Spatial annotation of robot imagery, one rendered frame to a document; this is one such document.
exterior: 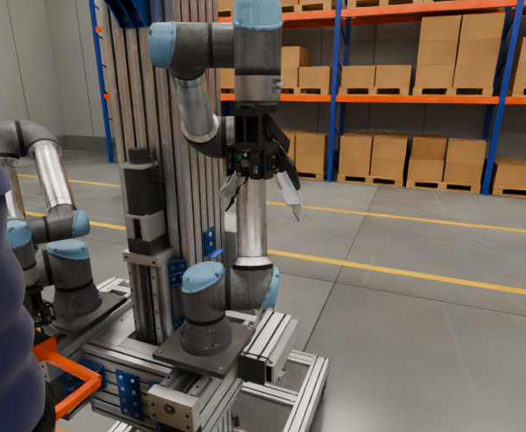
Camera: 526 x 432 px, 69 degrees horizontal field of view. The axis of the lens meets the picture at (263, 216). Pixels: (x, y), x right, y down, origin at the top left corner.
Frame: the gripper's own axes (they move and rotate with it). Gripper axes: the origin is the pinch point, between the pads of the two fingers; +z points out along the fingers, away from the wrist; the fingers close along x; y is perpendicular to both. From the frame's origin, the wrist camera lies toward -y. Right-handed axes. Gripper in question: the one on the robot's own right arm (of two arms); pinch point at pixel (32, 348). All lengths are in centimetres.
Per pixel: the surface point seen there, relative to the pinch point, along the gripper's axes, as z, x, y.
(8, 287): -38, -22, 39
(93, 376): -0.5, -0.6, 24.4
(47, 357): -0.6, -1.0, 7.8
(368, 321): 107, 221, 46
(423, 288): 107, 298, 78
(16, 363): -26, -23, 40
